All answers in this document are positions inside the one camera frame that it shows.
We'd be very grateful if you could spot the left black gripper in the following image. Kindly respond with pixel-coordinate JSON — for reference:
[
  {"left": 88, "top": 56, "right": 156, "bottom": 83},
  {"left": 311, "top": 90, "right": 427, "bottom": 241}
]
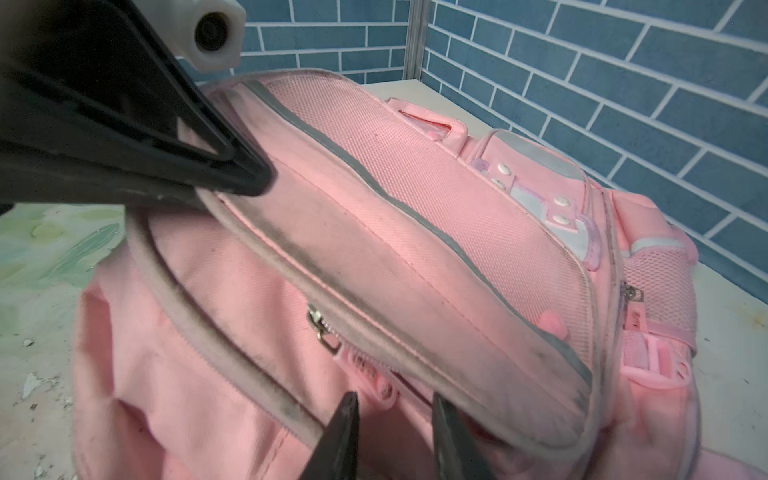
[{"left": 1, "top": 1, "right": 275, "bottom": 210}]

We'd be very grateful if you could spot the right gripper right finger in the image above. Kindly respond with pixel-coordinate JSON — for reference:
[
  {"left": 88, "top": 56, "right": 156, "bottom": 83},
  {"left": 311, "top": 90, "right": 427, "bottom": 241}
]
[{"left": 431, "top": 392, "right": 496, "bottom": 480}]

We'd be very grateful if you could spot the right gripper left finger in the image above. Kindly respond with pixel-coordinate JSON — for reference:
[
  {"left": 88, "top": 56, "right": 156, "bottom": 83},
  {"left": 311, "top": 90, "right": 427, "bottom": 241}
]
[{"left": 299, "top": 391, "right": 360, "bottom": 480}]

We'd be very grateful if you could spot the pink student backpack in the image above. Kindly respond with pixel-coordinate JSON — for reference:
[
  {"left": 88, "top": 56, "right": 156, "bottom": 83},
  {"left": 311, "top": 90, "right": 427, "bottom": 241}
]
[{"left": 72, "top": 70, "right": 761, "bottom": 479}]

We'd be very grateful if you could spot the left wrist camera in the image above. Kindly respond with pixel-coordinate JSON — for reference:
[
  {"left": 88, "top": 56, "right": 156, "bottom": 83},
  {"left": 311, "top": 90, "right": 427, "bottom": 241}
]
[{"left": 134, "top": 0, "right": 247, "bottom": 73}]

